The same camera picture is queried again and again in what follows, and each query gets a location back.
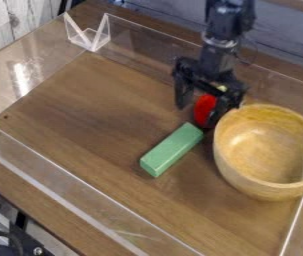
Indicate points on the wooden bowl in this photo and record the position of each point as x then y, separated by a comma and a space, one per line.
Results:
258, 151

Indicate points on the red plush strawberry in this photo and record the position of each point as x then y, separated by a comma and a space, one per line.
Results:
205, 110

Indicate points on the green rectangular block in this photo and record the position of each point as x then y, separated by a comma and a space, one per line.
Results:
170, 149

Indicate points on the clear acrylic back wall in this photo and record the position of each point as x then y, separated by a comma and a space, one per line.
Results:
150, 51

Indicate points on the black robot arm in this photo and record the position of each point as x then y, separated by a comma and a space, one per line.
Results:
210, 73

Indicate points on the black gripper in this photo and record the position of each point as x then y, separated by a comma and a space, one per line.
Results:
221, 85

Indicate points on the clear acrylic wall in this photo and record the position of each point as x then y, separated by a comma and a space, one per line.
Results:
35, 179
150, 51

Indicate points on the black device with cable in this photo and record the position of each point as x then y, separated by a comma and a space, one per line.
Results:
20, 244

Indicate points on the clear acrylic front wall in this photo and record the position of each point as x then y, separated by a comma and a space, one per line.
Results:
35, 179

